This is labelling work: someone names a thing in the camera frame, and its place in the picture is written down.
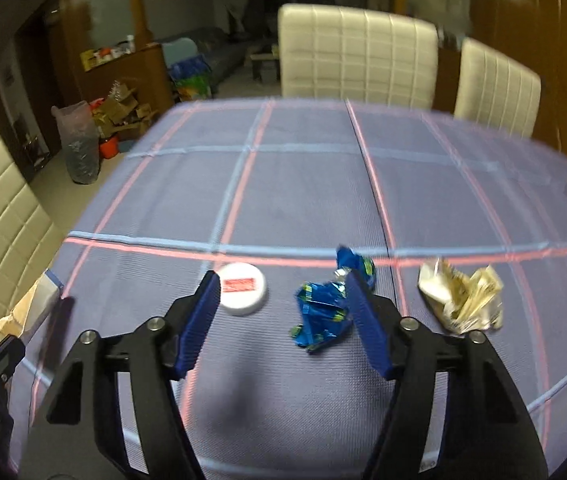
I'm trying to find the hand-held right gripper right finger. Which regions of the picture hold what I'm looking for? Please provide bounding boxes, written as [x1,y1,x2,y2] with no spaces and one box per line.
[346,272,549,480]

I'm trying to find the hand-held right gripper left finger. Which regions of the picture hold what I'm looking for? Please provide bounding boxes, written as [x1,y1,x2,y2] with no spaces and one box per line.
[18,270,222,480]

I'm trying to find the blue foil wrapper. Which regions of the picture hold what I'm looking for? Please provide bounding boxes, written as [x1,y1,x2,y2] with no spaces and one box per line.
[291,245,379,356]

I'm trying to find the white bottle cap red label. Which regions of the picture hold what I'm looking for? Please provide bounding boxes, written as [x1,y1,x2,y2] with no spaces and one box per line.
[218,262,269,317]

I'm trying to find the tan box with blue edge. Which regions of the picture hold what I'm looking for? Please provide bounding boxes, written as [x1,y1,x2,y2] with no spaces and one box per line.
[0,270,64,343]

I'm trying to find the crumpled gold wrapper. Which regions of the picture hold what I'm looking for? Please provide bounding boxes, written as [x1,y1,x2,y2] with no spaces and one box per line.
[417,257,505,335]

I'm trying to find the open cardboard box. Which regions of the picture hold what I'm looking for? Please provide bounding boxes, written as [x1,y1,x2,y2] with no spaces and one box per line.
[111,105,160,141]
[98,86,139,123]

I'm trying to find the translucent plastic bag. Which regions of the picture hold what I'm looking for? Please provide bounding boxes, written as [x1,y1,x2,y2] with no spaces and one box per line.
[52,101,102,185]

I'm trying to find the blue green printed bag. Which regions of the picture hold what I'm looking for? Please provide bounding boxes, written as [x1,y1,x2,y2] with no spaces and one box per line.
[170,56,213,101]

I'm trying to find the grey sofa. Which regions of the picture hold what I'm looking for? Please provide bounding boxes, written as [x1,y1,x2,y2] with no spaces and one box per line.
[156,27,264,93]

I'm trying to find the low coffee table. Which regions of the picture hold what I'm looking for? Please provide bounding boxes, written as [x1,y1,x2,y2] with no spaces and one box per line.
[250,45,280,81]

